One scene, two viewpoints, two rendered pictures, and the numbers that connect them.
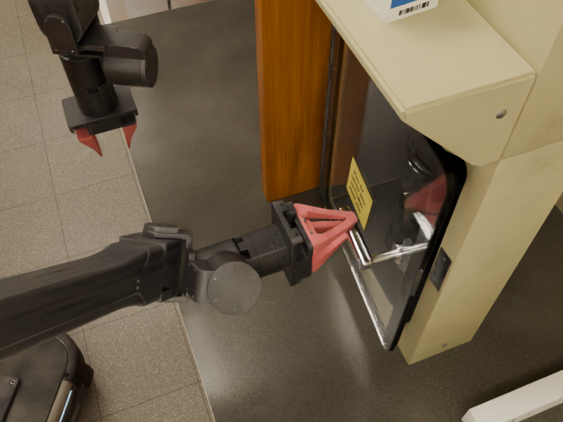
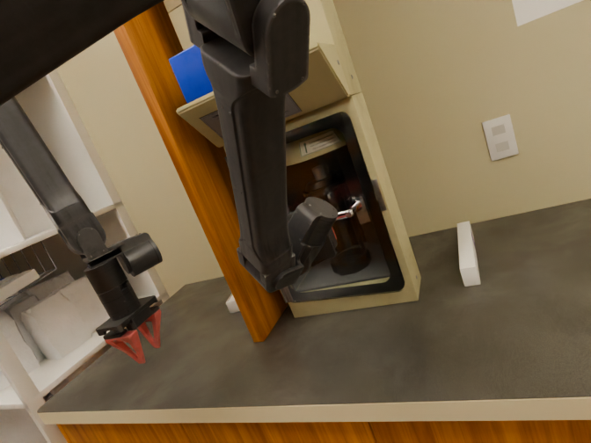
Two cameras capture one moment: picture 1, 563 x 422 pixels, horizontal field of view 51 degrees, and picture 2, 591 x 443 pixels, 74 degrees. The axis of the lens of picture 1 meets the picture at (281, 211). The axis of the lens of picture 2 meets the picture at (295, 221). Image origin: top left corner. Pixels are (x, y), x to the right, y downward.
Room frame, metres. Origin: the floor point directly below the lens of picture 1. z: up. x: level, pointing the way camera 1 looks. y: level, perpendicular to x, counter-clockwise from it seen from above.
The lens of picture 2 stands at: (-0.11, 0.48, 1.40)
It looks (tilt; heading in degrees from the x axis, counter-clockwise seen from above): 13 degrees down; 318
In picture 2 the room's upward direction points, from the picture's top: 21 degrees counter-clockwise
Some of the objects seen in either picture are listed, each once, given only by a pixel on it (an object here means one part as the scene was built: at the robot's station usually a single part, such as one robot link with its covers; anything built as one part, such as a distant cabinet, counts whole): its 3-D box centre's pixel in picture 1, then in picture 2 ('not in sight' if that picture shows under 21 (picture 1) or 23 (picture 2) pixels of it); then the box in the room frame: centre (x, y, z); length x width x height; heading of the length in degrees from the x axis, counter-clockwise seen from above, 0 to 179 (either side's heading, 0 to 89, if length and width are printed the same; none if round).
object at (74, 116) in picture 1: (95, 95); (121, 303); (0.65, 0.27, 1.21); 0.10 x 0.07 x 0.07; 111
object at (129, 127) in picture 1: (113, 127); (142, 331); (0.65, 0.26, 1.14); 0.07 x 0.07 x 0.09; 21
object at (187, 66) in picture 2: not in sight; (210, 71); (0.55, -0.05, 1.56); 0.10 x 0.10 x 0.09; 21
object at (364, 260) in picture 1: (368, 235); (337, 214); (0.41, -0.11, 1.20); 0.10 x 0.05 x 0.03; 16
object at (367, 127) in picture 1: (368, 190); (313, 219); (0.49, -0.11, 1.19); 0.30 x 0.01 x 0.40; 16
